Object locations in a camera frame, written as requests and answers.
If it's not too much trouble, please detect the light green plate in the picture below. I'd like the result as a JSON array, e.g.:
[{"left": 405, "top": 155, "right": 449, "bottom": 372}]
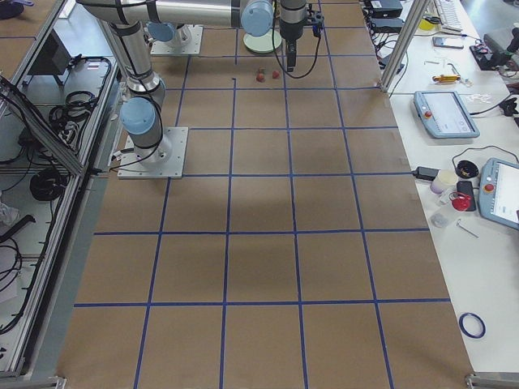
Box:
[{"left": 242, "top": 31, "right": 281, "bottom": 54}]

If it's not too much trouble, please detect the blue tape roll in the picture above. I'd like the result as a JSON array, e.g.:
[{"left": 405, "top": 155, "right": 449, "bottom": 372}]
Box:
[{"left": 458, "top": 312, "right": 487, "bottom": 340}]

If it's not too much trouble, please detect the black small bowl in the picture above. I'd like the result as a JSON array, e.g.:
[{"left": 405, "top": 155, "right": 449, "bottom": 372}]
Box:
[{"left": 455, "top": 160, "right": 479, "bottom": 179}]

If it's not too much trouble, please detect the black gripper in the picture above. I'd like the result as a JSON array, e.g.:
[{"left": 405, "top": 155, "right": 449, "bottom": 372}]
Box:
[{"left": 280, "top": 0, "right": 307, "bottom": 72}]

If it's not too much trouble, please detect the black coiled cable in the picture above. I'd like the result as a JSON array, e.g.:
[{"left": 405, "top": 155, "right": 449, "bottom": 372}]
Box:
[{"left": 29, "top": 168, "right": 65, "bottom": 203}]

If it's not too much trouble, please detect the near teach pendant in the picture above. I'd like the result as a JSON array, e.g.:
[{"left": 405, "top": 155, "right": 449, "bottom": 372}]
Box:
[{"left": 478, "top": 158, "right": 519, "bottom": 230}]

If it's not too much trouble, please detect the aluminium frame post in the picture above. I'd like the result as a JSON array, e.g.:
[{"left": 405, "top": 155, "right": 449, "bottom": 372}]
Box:
[{"left": 380, "top": 0, "right": 429, "bottom": 92}]

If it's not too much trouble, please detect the yellow handled tool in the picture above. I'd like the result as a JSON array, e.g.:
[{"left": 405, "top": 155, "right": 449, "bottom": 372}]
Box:
[{"left": 432, "top": 75, "right": 461, "bottom": 83}]

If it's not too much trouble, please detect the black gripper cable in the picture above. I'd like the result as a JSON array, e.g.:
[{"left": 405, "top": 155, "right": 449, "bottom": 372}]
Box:
[{"left": 272, "top": 0, "right": 324, "bottom": 79}]

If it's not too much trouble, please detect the white lilac cup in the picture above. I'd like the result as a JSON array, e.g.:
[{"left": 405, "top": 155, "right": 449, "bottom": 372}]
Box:
[{"left": 430, "top": 169, "right": 458, "bottom": 195}]

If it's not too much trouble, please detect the far teach pendant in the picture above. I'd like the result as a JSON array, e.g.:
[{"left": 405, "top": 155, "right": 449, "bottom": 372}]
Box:
[{"left": 414, "top": 91, "right": 480, "bottom": 139}]

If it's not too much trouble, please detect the teach pendant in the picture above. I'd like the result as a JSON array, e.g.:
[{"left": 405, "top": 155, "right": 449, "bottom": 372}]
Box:
[
  {"left": 414, "top": 91, "right": 480, "bottom": 139},
  {"left": 478, "top": 158, "right": 519, "bottom": 230}
]

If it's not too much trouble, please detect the smartphone with lit screen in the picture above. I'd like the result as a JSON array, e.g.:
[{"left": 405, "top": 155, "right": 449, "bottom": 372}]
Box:
[{"left": 432, "top": 36, "right": 464, "bottom": 49}]

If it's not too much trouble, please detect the red round object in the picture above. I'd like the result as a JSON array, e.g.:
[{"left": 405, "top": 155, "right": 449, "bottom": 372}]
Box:
[{"left": 451, "top": 194, "right": 472, "bottom": 212}]

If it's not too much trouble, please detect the silver allen key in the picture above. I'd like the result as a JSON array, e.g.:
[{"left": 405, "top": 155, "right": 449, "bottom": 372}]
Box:
[{"left": 456, "top": 219, "right": 479, "bottom": 238}]

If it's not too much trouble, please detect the black smartphone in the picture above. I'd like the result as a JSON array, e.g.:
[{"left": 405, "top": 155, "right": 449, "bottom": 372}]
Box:
[{"left": 457, "top": 181, "right": 477, "bottom": 212}]

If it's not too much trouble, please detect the black power adapter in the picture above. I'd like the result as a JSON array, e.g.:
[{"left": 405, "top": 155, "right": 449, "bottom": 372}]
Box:
[{"left": 411, "top": 166, "right": 439, "bottom": 182}]

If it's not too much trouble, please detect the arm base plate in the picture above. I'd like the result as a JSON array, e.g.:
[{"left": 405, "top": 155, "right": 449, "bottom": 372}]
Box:
[
  {"left": 151, "top": 24, "right": 204, "bottom": 57},
  {"left": 118, "top": 126, "right": 189, "bottom": 179}
]

